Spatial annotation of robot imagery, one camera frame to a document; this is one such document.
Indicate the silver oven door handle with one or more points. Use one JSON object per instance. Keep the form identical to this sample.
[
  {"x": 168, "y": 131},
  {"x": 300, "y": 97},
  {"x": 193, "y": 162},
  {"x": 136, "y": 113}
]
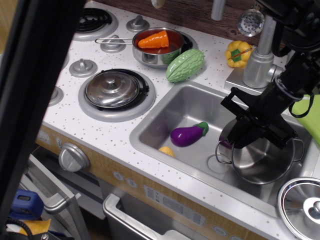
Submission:
[{"x": 54, "y": 194}]

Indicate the hanging steel strainer ladle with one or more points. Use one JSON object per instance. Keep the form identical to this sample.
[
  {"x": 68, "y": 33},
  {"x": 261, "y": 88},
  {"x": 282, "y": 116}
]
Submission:
[{"x": 250, "y": 22}]

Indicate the black coil burner back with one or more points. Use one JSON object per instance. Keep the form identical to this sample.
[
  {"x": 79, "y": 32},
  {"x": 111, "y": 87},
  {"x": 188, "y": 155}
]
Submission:
[{"x": 95, "y": 23}]

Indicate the yellow toy bell pepper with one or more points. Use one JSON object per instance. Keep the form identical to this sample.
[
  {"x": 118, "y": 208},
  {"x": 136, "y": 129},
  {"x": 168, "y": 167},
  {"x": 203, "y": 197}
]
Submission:
[{"x": 238, "y": 53}]

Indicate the silver dishwasher door handle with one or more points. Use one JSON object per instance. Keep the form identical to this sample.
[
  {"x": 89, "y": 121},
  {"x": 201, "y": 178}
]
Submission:
[{"x": 128, "y": 223}]

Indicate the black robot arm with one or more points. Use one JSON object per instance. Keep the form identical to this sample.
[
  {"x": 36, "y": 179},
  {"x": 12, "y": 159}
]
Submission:
[{"x": 298, "y": 30}]

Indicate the hanging silver utensil handle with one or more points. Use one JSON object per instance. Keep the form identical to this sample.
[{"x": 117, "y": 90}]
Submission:
[{"x": 218, "y": 8}]

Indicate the steel lid bottom right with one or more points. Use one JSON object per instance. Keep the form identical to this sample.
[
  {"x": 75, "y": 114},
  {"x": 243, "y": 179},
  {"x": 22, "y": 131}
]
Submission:
[{"x": 298, "y": 203}]

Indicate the steel lid on burner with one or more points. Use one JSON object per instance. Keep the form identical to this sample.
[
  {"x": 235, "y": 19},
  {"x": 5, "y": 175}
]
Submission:
[{"x": 112, "y": 89}]

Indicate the large steel pot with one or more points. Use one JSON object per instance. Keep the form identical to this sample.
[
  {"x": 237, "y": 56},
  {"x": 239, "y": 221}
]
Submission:
[{"x": 261, "y": 162}]

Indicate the orange toy carrot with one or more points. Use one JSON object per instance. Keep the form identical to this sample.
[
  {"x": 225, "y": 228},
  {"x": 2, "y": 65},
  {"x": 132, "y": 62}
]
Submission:
[{"x": 155, "y": 41}]

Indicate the blue clamp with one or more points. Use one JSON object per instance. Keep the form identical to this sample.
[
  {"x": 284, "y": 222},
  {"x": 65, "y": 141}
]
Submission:
[{"x": 26, "y": 205}]

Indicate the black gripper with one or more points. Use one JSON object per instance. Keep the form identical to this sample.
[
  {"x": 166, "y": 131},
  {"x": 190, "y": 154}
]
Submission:
[{"x": 260, "y": 116}]

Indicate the silver stove knob centre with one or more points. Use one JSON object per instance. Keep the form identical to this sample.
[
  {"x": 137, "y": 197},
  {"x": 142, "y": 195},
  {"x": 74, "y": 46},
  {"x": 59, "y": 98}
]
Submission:
[{"x": 113, "y": 45}]

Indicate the silver stove knob left-middle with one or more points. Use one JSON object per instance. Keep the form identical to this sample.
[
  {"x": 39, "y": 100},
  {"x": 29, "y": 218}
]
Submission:
[{"x": 83, "y": 68}]

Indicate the black burner front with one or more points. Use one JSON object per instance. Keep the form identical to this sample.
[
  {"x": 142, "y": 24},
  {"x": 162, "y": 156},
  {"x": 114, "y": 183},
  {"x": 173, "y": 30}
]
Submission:
[{"x": 142, "y": 103}]

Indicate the black foreground pole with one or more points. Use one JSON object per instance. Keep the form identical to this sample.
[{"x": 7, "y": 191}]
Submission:
[{"x": 34, "y": 55}]

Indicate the silver stove knob front-left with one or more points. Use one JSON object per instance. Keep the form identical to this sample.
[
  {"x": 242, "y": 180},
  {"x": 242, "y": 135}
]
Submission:
[{"x": 56, "y": 97}]

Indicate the silver stove knob top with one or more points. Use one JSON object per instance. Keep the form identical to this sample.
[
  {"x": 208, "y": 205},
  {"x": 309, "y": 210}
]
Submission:
[{"x": 137, "y": 24}]

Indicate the yellow toy corn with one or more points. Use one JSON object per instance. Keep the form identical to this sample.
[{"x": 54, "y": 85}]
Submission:
[{"x": 167, "y": 150}]

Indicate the grey sink basin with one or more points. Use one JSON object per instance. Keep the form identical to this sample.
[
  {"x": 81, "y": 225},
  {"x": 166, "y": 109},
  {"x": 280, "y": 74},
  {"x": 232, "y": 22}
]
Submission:
[{"x": 190, "y": 103}]

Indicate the purple toy eggplant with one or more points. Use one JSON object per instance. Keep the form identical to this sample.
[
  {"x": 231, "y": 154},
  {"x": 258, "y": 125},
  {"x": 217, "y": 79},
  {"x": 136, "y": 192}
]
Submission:
[{"x": 186, "y": 136}]

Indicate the small steel saucepan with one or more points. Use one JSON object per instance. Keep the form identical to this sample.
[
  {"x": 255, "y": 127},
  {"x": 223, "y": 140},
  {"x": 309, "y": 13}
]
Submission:
[{"x": 156, "y": 58}]

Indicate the green toy bitter gourd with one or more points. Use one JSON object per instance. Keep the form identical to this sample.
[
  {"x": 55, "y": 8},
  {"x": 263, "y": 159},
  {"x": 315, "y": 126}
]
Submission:
[{"x": 185, "y": 65}]

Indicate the green cutting board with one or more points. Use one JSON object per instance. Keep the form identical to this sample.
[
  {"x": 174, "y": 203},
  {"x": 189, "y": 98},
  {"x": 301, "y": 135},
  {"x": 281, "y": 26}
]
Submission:
[{"x": 311, "y": 121}]

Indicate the silver toy faucet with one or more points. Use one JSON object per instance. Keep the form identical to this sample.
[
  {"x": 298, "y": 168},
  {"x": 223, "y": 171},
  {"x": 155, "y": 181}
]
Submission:
[{"x": 260, "y": 69}]

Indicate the silver oven dial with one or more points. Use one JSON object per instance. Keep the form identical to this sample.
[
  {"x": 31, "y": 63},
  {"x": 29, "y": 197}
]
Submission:
[{"x": 72, "y": 158}]

